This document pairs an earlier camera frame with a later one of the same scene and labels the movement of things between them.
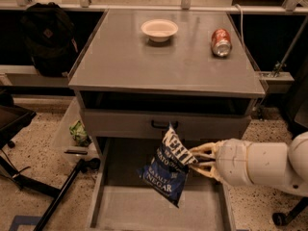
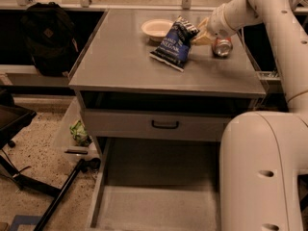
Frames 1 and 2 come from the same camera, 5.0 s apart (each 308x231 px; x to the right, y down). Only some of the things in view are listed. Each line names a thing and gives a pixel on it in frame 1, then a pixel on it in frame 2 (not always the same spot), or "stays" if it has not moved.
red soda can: (221, 42) stays
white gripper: (231, 161) to (217, 25)
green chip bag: (79, 135) stays
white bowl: (159, 30) stays
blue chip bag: (167, 174) to (173, 46)
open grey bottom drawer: (121, 199) stays
